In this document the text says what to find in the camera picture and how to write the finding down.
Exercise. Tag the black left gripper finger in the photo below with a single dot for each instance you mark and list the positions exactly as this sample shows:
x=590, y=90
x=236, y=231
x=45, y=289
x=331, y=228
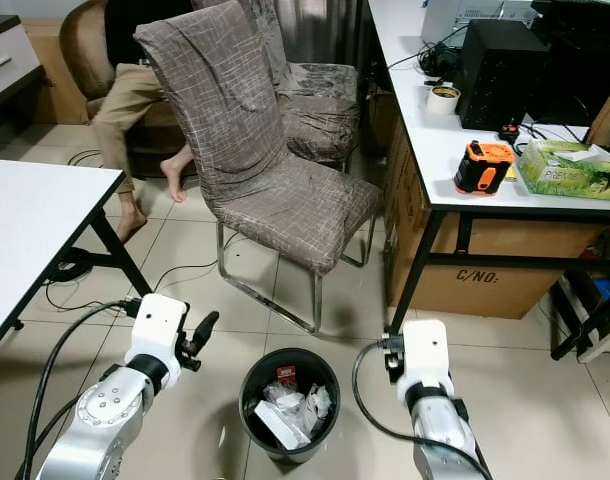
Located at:
x=207, y=326

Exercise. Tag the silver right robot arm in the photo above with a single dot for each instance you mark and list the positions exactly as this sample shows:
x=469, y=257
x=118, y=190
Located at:
x=440, y=430

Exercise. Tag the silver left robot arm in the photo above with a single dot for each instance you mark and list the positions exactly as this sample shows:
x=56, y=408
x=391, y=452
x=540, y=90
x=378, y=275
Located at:
x=100, y=420

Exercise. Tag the black round rubbish bin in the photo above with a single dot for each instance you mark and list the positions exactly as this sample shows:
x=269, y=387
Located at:
x=260, y=440

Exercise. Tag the crumpled clear plastic wrap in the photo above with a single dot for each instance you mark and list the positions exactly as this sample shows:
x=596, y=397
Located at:
x=315, y=403

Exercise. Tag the small red packet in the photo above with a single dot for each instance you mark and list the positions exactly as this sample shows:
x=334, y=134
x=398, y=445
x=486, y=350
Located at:
x=285, y=374

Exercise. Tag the white flat paper box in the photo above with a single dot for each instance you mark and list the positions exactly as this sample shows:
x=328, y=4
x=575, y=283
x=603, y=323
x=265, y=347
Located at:
x=280, y=423

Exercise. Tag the black slanted table leg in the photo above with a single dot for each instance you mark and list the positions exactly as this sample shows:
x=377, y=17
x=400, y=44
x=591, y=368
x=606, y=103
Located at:
x=120, y=250

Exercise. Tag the large brown cardboard box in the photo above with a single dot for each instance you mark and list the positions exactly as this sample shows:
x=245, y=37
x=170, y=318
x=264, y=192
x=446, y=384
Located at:
x=495, y=290

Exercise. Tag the black metal rack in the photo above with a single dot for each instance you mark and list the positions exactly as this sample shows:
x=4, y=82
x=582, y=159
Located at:
x=585, y=320

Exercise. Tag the brown fabric covered chair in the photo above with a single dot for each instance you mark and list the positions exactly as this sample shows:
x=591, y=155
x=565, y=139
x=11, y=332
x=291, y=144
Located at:
x=235, y=130
x=320, y=105

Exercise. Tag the orange and black power tool battery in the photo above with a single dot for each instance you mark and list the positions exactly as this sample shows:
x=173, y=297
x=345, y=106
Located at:
x=482, y=167

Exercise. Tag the seated person in khaki trousers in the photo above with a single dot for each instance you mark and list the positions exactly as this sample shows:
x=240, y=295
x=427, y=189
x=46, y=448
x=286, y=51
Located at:
x=125, y=105

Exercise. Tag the green tissue box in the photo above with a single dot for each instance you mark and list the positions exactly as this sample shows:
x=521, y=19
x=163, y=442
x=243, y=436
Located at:
x=565, y=175

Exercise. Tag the white tape roll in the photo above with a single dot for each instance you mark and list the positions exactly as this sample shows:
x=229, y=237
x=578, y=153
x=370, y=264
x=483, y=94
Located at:
x=443, y=100

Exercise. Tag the plain brown carton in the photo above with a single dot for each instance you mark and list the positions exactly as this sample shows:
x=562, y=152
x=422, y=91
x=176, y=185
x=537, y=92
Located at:
x=55, y=75

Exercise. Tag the black box-shaped computer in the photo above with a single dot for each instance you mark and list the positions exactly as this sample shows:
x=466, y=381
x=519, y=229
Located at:
x=500, y=75

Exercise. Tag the brown velvet armchair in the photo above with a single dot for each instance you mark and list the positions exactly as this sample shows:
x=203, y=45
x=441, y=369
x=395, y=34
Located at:
x=85, y=45

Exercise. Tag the white drawer cabinet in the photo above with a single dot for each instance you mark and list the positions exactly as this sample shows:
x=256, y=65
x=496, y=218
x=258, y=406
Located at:
x=10, y=60

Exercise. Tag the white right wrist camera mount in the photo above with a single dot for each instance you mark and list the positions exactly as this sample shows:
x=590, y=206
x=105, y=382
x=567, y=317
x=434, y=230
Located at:
x=425, y=352

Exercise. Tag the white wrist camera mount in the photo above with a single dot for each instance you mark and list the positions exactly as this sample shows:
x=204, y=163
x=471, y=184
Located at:
x=425, y=352
x=157, y=325

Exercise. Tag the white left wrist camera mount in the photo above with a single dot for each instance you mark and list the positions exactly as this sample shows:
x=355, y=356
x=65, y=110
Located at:
x=157, y=325

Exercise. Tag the black metal desk frame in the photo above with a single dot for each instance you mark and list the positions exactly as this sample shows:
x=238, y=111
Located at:
x=425, y=270

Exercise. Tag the black plug with red switch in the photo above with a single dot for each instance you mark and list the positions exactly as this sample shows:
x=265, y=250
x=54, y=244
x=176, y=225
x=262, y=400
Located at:
x=510, y=131

